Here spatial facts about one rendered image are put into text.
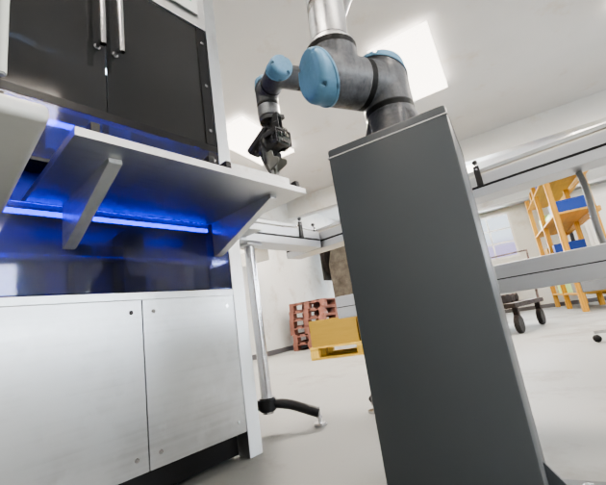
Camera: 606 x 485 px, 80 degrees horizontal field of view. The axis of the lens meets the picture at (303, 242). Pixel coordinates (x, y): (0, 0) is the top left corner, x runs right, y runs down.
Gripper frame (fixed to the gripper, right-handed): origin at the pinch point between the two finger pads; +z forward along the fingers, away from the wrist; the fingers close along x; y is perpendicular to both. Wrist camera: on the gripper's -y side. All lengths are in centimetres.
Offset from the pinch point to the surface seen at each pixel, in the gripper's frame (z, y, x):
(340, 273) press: -41, -359, 538
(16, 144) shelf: 14, 11, -69
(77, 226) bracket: 15, -25, -50
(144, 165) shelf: 5.7, -1.8, -42.2
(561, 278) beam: 46, 59, 85
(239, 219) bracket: 9.5, -18.7, -0.5
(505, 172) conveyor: 1, 52, 82
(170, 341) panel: 48, -36, -20
